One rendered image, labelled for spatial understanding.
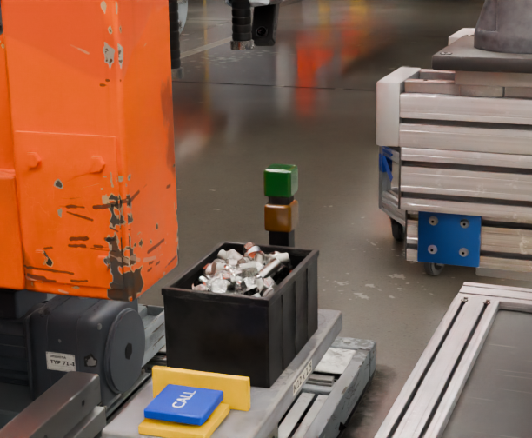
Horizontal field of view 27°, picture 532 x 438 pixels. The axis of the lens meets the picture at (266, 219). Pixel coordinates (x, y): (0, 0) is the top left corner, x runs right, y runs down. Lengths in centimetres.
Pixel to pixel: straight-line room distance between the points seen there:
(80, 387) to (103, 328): 23
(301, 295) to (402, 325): 132
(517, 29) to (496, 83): 8
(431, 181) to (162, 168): 37
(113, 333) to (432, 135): 59
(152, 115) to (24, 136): 16
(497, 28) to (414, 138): 19
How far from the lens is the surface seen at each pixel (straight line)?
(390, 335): 265
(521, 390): 192
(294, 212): 152
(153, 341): 232
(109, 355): 173
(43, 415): 144
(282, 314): 134
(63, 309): 174
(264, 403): 129
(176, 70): 171
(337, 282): 300
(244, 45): 202
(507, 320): 221
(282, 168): 150
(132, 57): 137
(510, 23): 146
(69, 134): 138
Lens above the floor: 102
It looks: 17 degrees down
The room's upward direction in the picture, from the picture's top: 1 degrees counter-clockwise
